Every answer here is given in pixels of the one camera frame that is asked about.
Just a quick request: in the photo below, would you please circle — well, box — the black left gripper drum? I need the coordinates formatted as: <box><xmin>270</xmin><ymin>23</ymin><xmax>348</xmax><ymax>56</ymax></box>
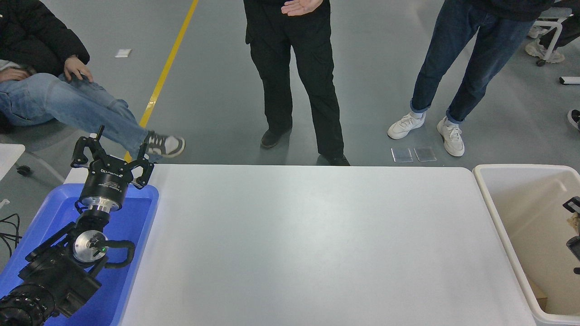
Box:
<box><xmin>80</xmin><ymin>163</ymin><xmax>136</xmax><ymax>206</ymax></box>

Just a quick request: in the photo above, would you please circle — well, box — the person's left hand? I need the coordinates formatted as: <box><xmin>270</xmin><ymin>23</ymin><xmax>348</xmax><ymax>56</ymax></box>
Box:
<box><xmin>63</xmin><ymin>55</ymin><xmax>93</xmax><ymax>83</ymax></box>

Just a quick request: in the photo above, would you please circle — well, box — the person's right hand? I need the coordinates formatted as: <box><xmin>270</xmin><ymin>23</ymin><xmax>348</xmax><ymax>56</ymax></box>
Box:
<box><xmin>0</xmin><ymin>68</ymin><xmax>30</xmax><ymax>82</ymax></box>

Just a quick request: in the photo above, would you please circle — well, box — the person's hand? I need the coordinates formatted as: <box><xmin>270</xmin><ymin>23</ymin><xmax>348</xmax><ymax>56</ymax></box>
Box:
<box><xmin>281</xmin><ymin>0</ymin><xmax>324</xmax><ymax>17</ymax></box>

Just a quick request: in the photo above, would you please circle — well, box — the blue plastic tray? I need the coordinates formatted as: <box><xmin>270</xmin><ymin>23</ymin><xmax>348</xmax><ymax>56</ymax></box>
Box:
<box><xmin>0</xmin><ymin>183</ymin><xmax>160</xmax><ymax>326</ymax></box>

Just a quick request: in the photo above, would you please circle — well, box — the large pale bin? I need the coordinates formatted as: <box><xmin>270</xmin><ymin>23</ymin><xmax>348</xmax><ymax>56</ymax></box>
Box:
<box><xmin>473</xmin><ymin>164</ymin><xmax>580</xmax><ymax>326</ymax></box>

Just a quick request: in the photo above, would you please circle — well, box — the person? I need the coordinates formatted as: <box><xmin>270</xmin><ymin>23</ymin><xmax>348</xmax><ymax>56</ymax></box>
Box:
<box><xmin>0</xmin><ymin>0</ymin><xmax>185</xmax><ymax>163</ymax></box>
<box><xmin>526</xmin><ymin>0</ymin><xmax>580</xmax><ymax>64</ymax></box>
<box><xmin>243</xmin><ymin>0</ymin><xmax>351</xmax><ymax>166</ymax></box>
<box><xmin>387</xmin><ymin>0</ymin><xmax>556</xmax><ymax>157</ymax></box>

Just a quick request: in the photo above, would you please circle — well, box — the grey office chair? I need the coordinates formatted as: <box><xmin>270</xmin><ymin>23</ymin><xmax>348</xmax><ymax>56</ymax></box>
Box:
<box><xmin>14</xmin><ymin>120</ymin><xmax>68</xmax><ymax>182</ymax></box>

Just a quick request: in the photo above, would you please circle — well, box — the small white table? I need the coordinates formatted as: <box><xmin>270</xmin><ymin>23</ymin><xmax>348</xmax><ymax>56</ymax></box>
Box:
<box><xmin>0</xmin><ymin>144</ymin><xmax>25</xmax><ymax>180</ymax></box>

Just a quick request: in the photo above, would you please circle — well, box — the white office chair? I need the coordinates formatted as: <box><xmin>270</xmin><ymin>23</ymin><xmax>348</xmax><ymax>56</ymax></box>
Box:
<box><xmin>532</xmin><ymin>7</ymin><xmax>573</xmax><ymax>67</ymax></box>

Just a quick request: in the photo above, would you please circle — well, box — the black cable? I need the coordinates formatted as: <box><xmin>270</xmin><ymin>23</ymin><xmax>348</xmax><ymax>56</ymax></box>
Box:
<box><xmin>0</xmin><ymin>213</ymin><xmax>21</xmax><ymax>259</ymax></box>

